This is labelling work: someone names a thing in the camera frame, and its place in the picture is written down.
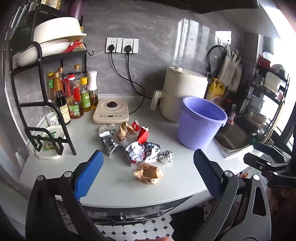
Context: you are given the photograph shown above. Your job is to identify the steel sink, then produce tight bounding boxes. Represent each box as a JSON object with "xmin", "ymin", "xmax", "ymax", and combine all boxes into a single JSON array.
[{"xmin": 214, "ymin": 122, "xmax": 255, "ymax": 158}]

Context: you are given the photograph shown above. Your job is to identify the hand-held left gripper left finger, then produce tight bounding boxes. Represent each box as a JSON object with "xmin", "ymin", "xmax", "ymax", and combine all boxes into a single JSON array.
[{"xmin": 25, "ymin": 150, "xmax": 107, "ymax": 241}]

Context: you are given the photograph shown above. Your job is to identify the stack of steel pots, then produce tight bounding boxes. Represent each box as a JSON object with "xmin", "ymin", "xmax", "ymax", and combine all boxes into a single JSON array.
[{"xmin": 245, "ymin": 95, "xmax": 267, "ymax": 124}]

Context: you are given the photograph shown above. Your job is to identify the brown cap sauce bottle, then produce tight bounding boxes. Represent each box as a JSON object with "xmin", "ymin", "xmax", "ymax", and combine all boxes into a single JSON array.
[{"xmin": 58, "ymin": 67, "xmax": 69, "ymax": 87}]

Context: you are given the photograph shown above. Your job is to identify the cream induction cooker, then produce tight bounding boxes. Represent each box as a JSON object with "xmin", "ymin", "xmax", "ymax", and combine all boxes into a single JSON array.
[{"xmin": 93, "ymin": 99, "xmax": 129, "ymax": 124}]

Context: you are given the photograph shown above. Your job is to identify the hanging black cable loop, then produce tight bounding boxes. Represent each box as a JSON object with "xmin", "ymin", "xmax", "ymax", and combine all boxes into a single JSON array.
[{"xmin": 206, "ymin": 45, "xmax": 227, "ymax": 80}]

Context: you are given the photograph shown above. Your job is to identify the purple plastic bucket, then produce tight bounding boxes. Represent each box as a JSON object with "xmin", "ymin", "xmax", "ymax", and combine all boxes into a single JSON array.
[{"xmin": 178, "ymin": 97, "xmax": 228, "ymax": 150}]

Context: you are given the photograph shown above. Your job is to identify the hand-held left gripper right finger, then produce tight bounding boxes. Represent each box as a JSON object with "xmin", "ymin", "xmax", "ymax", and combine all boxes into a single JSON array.
[{"xmin": 193, "ymin": 149, "xmax": 271, "ymax": 241}]

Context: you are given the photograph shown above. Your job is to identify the silver black wrapper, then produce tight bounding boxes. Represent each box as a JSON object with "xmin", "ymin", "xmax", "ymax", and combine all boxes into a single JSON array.
[{"xmin": 143, "ymin": 142, "xmax": 162, "ymax": 164}]

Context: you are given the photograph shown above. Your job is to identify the white container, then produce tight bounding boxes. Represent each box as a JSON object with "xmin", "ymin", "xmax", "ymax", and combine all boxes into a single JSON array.
[{"xmin": 264, "ymin": 72, "xmax": 282, "ymax": 93}]

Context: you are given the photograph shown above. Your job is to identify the white paper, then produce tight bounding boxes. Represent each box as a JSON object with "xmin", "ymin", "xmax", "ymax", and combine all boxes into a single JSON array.
[{"xmin": 125, "ymin": 142, "xmax": 145, "ymax": 167}]

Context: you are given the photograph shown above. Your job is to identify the small red label bottle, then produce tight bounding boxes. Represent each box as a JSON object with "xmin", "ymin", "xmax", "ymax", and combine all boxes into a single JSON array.
[{"xmin": 228, "ymin": 104, "xmax": 238, "ymax": 126}]

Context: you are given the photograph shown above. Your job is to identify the black dish shelf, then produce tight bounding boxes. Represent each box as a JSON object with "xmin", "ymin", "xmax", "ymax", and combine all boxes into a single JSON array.
[{"xmin": 240, "ymin": 52, "xmax": 291, "ymax": 142}]

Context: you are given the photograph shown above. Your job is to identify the white plates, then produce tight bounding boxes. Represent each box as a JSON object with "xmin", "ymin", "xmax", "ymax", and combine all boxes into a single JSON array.
[{"xmin": 17, "ymin": 42, "xmax": 70, "ymax": 67}]

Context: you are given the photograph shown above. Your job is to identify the white tray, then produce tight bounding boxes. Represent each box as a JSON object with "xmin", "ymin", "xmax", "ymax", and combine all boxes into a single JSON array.
[{"xmin": 35, "ymin": 126, "xmax": 68, "ymax": 160}]

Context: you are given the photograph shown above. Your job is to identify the red plastic utensils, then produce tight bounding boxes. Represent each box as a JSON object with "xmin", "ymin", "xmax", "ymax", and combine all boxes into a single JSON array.
[{"xmin": 67, "ymin": 40, "xmax": 85, "ymax": 53}]

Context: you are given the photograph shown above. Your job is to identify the brown paper bag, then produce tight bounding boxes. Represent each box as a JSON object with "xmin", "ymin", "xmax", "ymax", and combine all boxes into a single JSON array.
[{"xmin": 116, "ymin": 121, "xmax": 139, "ymax": 142}]

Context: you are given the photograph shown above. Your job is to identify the large white pot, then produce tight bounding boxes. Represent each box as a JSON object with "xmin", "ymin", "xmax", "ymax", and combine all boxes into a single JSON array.
[{"xmin": 33, "ymin": 17, "xmax": 87, "ymax": 44}]

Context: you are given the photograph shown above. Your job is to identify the clear bottle gold cap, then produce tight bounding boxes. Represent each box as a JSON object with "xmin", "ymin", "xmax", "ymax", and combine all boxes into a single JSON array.
[{"xmin": 73, "ymin": 64, "xmax": 84, "ymax": 80}]

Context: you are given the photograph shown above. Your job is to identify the white top oil dispenser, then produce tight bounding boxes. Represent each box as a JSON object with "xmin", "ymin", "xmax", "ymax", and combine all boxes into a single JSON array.
[{"xmin": 87, "ymin": 71, "xmax": 99, "ymax": 109}]

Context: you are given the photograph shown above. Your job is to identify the cream air fryer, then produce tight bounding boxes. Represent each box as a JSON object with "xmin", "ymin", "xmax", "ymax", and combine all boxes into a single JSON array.
[{"xmin": 150, "ymin": 67, "xmax": 208, "ymax": 122}]

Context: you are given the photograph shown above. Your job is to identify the green label bottle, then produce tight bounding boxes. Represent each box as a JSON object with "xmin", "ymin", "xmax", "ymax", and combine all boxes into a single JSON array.
[{"xmin": 80, "ymin": 77, "xmax": 92, "ymax": 113}]

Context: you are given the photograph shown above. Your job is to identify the black kitchen rack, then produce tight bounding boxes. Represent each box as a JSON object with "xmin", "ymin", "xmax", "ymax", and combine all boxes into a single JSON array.
[{"xmin": 9, "ymin": 9, "xmax": 94, "ymax": 156}]

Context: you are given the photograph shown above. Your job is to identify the hanging cloth bags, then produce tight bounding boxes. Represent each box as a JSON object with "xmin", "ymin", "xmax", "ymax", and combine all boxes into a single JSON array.
[{"xmin": 217, "ymin": 45, "xmax": 242, "ymax": 92}]

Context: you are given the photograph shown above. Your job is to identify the person's right hand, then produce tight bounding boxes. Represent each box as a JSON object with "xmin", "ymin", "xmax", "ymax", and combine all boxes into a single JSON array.
[{"xmin": 267, "ymin": 188, "xmax": 296, "ymax": 215}]

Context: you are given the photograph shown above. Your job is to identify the silver foil ball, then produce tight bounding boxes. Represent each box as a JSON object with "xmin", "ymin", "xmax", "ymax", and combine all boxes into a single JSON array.
[{"xmin": 157, "ymin": 150, "xmax": 174, "ymax": 164}]

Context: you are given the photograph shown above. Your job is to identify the small white bottle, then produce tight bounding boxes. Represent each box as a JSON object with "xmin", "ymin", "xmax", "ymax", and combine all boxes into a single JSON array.
[{"xmin": 46, "ymin": 112, "xmax": 58, "ymax": 126}]

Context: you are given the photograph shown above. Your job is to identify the red carton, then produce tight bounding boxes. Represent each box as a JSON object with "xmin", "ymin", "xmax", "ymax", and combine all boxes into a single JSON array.
[{"xmin": 132, "ymin": 120, "xmax": 150, "ymax": 144}]

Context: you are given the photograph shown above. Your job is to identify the yellow cap sauce bottle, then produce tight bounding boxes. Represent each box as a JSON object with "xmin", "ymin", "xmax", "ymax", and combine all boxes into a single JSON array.
[{"xmin": 47, "ymin": 72, "xmax": 56, "ymax": 100}]

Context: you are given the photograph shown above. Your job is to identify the brown paper cup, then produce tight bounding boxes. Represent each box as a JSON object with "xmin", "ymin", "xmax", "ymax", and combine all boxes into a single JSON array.
[{"xmin": 133, "ymin": 163, "xmax": 164, "ymax": 185}]

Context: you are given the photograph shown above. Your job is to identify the red cap oil bottle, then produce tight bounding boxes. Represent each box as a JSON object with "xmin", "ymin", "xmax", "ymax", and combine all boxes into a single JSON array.
[{"xmin": 65, "ymin": 75, "xmax": 84, "ymax": 119}]

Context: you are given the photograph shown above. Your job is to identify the yellow detergent bottle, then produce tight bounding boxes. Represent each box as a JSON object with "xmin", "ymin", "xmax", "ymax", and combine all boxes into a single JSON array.
[{"xmin": 206, "ymin": 78, "xmax": 225, "ymax": 103}]

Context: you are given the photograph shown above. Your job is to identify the black power cable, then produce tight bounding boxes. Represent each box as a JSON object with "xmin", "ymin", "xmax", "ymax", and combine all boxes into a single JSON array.
[
  {"xmin": 124, "ymin": 45, "xmax": 146, "ymax": 115},
  {"xmin": 108, "ymin": 44, "xmax": 154, "ymax": 100}
]

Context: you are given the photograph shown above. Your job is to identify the silver foil sheet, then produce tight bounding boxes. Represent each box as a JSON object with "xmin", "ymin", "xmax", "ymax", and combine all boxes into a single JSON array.
[{"xmin": 99, "ymin": 124, "xmax": 122, "ymax": 157}]

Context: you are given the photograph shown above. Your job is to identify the white wall socket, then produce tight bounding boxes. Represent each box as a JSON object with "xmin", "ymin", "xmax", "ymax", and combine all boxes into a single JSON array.
[
  {"xmin": 106, "ymin": 37, "xmax": 123, "ymax": 54},
  {"xmin": 122, "ymin": 38, "xmax": 139, "ymax": 54}
]

